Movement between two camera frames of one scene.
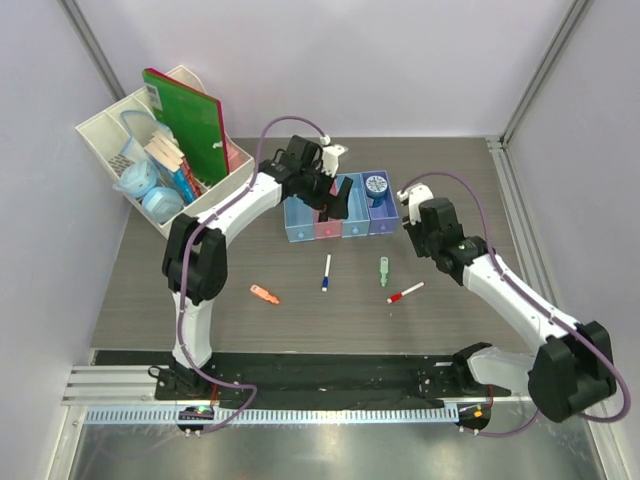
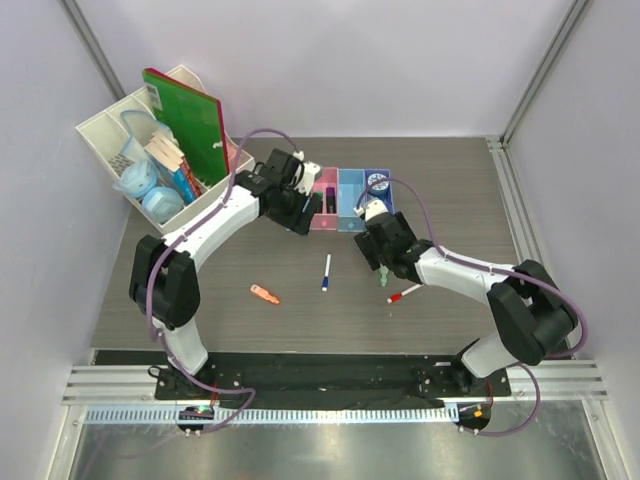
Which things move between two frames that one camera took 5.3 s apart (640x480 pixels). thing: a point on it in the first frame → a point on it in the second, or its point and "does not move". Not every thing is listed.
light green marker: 384,268 does not move
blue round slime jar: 376,188 does not move
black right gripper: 413,231 → 370,249
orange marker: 263,293 does not move
